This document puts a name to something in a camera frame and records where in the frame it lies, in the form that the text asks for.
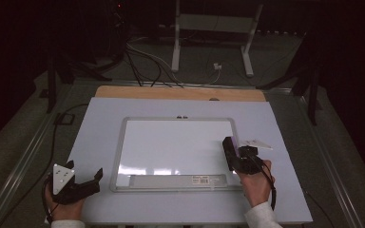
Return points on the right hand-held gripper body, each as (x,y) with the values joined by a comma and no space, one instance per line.
(248,163)

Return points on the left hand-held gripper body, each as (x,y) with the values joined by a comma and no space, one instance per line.
(66,190)

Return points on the black and purple whiteboard eraser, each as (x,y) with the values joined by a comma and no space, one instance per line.
(229,145)

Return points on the silver framed whiteboard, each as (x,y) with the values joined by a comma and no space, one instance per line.
(171,148)

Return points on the person's left hand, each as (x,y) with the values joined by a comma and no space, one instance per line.
(65,211)

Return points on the person's right hand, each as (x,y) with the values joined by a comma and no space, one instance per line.
(256,188)

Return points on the black square floor socket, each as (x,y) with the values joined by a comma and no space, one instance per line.
(64,119)

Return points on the large white table sheet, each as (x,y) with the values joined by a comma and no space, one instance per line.
(101,126)

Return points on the black tripod stand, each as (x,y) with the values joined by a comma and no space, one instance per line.
(313,95)
(51,85)

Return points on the white metal stand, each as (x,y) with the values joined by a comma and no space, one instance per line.
(214,22)

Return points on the dark equipment rack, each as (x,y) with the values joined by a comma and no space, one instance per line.
(115,28)

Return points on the grey metal floor rail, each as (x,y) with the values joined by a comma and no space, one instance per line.
(22,167)
(326,152)

